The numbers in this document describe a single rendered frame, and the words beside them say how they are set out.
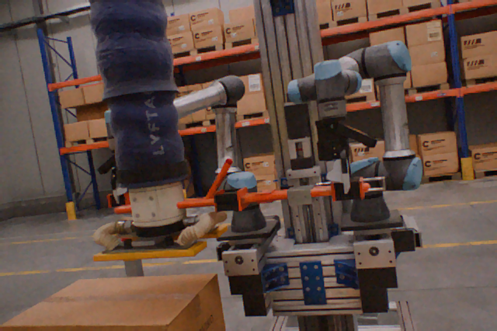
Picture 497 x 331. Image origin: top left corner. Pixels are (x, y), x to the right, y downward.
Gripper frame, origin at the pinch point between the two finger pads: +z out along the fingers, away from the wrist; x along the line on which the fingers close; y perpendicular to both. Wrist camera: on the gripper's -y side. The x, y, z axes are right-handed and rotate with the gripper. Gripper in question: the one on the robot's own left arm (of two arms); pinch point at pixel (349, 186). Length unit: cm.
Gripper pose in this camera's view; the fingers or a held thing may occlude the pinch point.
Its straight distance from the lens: 126.2
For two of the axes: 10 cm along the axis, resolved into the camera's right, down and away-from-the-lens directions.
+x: -3.0, 1.2, -9.5
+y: -9.4, 1.1, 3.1
